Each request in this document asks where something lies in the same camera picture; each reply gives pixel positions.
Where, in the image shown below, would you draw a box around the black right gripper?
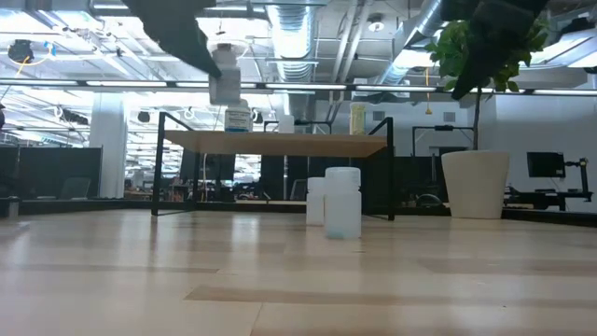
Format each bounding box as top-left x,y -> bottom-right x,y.
440,0 -> 551,101

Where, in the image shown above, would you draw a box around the black ceiling-mounted camera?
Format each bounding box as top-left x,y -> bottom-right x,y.
7,39 -> 36,64

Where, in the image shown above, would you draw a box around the long overhead light bar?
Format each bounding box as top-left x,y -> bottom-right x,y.
0,77 -> 597,97

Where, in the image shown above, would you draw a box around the leafy green plant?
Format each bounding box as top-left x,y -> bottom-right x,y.
423,8 -> 551,151

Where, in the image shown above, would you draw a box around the silver ventilation duct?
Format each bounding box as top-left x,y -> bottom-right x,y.
268,0 -> 318,85

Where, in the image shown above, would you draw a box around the white building column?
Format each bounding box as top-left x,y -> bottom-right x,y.
89,91 -> 128,200

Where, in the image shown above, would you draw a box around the black aluminium table frame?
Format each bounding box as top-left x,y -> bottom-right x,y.
0,198 -> 155,217
395,203 -> 597,229

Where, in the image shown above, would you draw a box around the large white plant pot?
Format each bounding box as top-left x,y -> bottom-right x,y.
440,149 -> 511,220

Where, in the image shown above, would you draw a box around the wooden shelf black metal legs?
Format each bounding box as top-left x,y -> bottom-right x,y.
150,110 -> 396,222

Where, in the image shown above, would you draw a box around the black background monitor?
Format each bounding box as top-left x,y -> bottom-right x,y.
526,151 -> 567,179

